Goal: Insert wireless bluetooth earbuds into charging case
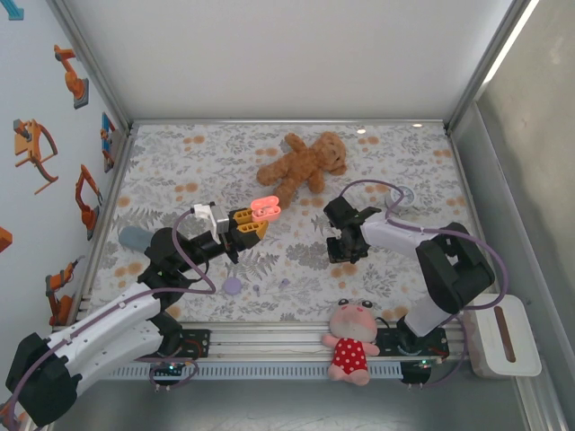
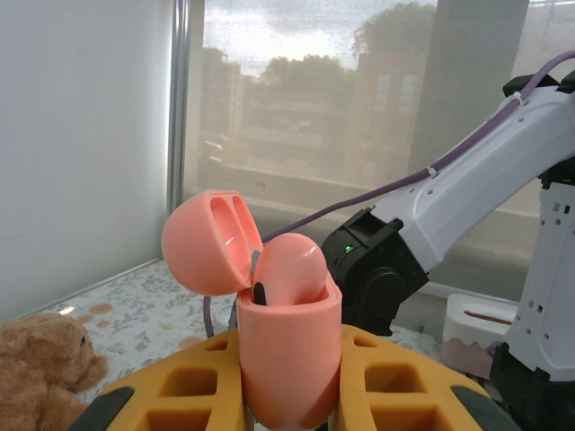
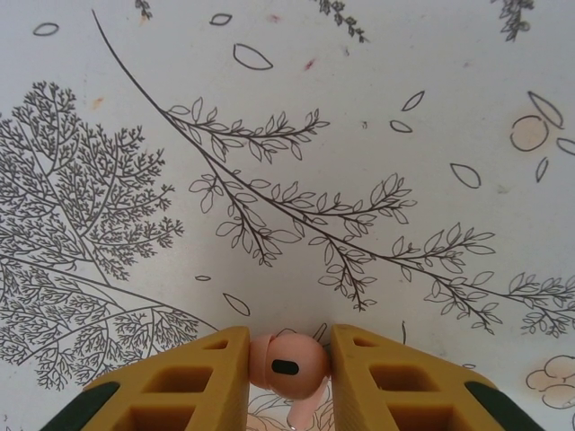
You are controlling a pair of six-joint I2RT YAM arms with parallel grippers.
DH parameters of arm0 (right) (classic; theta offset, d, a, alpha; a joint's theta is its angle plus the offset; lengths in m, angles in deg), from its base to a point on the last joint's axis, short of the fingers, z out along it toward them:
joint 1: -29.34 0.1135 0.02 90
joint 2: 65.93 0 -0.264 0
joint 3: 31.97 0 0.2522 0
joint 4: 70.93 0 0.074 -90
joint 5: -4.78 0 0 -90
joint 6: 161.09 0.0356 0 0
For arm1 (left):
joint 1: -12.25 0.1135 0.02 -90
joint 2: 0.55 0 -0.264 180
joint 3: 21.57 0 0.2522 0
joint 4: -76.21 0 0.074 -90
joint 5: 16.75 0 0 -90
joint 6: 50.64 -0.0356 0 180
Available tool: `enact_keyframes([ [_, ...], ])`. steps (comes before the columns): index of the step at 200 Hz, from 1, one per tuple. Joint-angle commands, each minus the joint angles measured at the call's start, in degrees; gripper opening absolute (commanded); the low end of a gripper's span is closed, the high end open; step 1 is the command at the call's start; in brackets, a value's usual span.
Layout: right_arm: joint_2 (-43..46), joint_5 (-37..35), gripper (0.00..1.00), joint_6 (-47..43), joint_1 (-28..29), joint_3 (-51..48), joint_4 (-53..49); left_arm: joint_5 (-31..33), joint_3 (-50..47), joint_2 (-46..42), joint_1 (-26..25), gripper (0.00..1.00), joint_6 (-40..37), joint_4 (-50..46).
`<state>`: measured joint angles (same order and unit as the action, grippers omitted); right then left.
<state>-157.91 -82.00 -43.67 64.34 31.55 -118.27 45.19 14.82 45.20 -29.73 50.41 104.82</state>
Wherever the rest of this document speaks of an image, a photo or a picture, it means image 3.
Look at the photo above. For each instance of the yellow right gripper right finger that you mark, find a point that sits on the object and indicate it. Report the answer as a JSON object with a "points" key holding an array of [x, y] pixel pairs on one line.
{"points": [[404, 395]]}

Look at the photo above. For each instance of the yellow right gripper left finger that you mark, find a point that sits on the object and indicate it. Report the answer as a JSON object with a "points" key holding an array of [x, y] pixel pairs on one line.
{"points": [[188, 395]]}

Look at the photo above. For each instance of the pink earbud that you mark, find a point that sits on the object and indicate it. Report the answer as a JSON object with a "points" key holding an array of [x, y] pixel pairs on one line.
{"points": [[305, 359]]}

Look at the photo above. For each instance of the floral tablecloth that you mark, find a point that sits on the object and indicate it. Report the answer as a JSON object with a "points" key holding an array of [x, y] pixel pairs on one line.
{"points": [[314, 134]]}

